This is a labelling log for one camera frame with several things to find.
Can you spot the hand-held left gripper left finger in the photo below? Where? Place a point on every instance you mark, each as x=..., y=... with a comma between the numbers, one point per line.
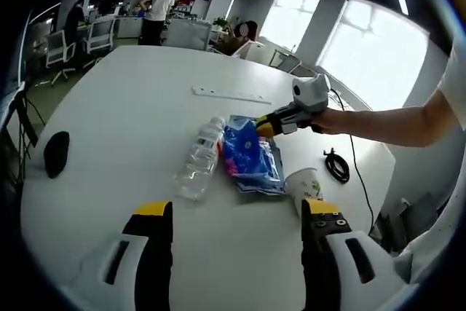
x=154, y=252

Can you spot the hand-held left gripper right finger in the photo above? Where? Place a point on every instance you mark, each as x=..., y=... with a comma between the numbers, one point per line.
x=316, y=252

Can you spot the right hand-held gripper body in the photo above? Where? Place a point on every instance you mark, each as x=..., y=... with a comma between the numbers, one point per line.
x=313, y=94

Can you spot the blue tissue pack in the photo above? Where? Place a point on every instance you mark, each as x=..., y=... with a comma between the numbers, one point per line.
x=244, y=154

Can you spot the white printed paper cup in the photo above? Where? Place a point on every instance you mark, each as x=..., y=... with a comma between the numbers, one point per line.
x=304, y=183

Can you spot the clear plastic water bottle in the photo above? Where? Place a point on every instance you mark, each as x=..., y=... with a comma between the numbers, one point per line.
x=198, y=161

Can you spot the person's right hand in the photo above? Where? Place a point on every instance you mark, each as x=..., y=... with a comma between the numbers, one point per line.
x=329, y=121

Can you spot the white power strip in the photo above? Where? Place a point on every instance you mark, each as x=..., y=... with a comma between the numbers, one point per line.
x=225, y=93

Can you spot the bright window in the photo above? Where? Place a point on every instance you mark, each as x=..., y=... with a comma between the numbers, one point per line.
x=371, y=56
x=291, y=19

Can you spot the white office chair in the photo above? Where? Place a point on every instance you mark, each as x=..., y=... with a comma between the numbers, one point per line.
x=249, y=49
x=60, y=49
x=98, y=36

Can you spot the green potted plant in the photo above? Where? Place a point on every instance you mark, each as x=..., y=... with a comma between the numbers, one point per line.
x=222, y=23

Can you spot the grey chair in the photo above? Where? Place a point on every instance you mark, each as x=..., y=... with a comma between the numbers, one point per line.
x=189, y=34

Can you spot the black oval object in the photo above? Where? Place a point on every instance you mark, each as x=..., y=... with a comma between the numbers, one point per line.
x=56, y=154

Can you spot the white table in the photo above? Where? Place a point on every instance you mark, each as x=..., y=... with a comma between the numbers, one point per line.
x=127, y=114

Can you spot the person's white dotted shirt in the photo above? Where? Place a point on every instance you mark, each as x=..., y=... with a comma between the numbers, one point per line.
x=455, y=81

